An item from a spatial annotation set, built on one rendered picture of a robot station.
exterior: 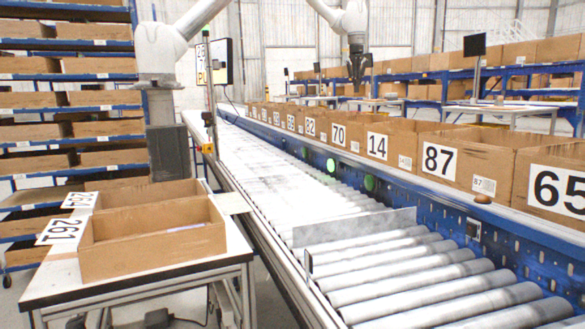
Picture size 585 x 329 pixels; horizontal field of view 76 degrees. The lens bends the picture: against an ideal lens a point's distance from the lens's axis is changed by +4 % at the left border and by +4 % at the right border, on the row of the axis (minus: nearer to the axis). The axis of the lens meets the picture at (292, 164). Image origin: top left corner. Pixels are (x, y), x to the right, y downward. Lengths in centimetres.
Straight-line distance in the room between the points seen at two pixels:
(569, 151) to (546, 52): 555
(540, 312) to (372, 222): 51
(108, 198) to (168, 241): 62
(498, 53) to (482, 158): 614
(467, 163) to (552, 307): 45
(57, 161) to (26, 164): 16
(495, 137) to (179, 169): 132
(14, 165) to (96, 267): 183
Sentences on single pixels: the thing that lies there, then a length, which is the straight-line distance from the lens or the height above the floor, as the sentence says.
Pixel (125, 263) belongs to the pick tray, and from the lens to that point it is 112.
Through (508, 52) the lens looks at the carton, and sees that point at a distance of 722.
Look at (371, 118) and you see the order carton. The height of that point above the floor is 103.
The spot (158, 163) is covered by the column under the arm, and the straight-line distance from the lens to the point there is 174.
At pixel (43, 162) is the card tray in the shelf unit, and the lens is 285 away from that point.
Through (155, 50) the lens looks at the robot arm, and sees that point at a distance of 172.
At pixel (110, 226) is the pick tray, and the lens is 138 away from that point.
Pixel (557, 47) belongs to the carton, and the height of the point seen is 157.
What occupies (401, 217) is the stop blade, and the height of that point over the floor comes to 78.
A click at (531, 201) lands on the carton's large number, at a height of 92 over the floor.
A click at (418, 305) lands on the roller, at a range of 96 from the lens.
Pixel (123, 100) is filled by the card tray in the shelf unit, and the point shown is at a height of 117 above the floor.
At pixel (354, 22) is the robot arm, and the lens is 195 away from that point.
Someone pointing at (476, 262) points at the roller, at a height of 75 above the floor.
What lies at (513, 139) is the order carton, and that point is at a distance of 153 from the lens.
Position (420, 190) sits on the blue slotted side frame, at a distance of 135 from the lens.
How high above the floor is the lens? 125
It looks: 13 degrees down
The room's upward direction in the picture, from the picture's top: 2 degrees counter-clockwise
